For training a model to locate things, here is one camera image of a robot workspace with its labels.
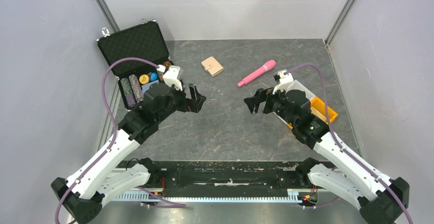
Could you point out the pink toy microphone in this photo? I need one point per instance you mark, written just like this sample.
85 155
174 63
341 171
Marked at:
269 65

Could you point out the purple grey chip stack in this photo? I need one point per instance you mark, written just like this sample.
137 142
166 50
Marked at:
136 87

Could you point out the white plastic bin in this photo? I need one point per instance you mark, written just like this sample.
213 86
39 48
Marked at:
296 85

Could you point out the blue card deck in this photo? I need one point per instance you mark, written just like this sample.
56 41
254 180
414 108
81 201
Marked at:
146 87

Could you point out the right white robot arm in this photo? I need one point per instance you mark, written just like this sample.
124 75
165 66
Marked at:
377 197

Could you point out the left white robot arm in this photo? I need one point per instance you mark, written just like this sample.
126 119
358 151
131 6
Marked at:
84 193

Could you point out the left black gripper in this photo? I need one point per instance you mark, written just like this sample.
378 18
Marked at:
194 105

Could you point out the white slotted cable duct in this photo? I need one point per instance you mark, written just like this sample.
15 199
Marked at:
292 197

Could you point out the orange plastic bin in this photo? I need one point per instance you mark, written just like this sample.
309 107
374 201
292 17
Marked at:
317 108

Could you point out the green purple chip stack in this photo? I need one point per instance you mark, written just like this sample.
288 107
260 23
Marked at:
128 93

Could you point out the blue dealer chip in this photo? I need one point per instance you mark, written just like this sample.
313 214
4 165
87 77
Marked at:
153 76

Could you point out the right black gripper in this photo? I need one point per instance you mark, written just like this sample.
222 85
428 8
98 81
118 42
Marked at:
259 96

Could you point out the yellow dealer chip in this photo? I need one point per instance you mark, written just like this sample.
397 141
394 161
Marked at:
144 79

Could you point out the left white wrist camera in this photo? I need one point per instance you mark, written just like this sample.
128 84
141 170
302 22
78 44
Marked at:
172 76

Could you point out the black poker chip case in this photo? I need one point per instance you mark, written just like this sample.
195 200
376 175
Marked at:
144 41

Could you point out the beige card holder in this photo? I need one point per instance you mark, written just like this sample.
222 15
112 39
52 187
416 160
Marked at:
212 66

